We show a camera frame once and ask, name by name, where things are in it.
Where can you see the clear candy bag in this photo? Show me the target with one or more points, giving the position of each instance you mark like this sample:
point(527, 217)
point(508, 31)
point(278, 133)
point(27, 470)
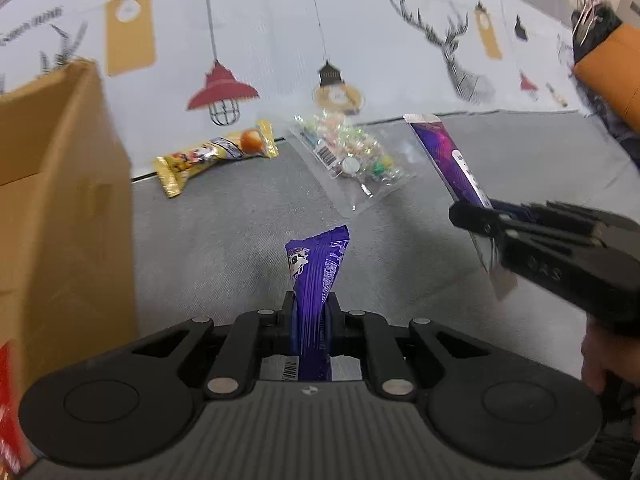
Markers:
point(350, 155)

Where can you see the orange bag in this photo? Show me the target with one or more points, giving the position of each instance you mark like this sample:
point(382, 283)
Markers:
point(615, 70)

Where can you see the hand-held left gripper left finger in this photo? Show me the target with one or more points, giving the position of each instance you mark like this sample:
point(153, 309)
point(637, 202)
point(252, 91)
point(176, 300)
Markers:
point(280, 320)

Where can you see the black bag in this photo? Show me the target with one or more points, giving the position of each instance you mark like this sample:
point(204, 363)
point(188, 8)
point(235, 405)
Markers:
point(597, 25)

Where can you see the brown cardboard box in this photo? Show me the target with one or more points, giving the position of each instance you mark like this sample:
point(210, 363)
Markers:
point(60, 210)

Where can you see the person's right hand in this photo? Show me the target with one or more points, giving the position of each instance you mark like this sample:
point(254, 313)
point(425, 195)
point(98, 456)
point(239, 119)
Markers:
point(595, 360)

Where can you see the grey printed bed sheet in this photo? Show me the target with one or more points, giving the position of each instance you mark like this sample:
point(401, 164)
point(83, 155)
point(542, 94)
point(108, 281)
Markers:
point(225, 240)

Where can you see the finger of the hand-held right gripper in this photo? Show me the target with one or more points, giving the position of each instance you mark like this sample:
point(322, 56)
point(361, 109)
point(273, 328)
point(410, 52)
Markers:
point(560, 217)
point(480, 220)

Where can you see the long purple stick packet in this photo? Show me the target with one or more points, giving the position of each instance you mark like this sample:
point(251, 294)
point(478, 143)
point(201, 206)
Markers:
point(450, 160)

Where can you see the red snack packet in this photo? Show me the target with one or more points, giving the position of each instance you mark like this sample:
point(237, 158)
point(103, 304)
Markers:
point(10, 410)

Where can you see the yellow snack packet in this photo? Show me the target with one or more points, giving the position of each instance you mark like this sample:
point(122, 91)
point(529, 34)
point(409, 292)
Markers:
point(215, 152)

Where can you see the purple snack packet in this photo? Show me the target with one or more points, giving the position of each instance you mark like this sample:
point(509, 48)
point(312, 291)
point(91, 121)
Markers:
point(312, 280)

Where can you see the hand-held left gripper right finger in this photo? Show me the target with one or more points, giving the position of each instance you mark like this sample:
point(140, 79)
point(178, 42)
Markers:
point(342, 322)

